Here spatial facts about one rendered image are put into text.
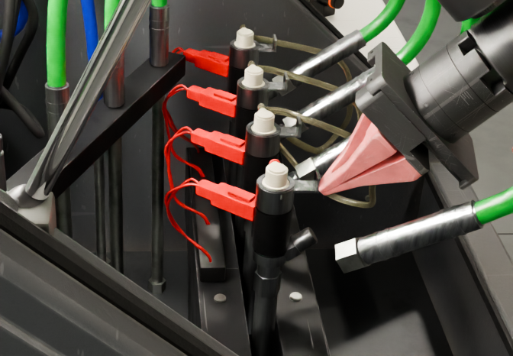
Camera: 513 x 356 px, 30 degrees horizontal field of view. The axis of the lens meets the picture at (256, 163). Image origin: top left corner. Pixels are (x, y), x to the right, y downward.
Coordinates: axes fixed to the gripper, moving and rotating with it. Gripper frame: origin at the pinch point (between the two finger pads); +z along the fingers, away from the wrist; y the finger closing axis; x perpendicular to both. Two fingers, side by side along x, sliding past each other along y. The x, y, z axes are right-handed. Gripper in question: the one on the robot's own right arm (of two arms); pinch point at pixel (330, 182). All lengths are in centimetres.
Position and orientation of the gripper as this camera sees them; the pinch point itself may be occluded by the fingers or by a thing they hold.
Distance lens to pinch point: 69.8
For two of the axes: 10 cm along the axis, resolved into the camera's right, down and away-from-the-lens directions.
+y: -6.9, -6.6, -2.9
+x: -1.1, 5.0, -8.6
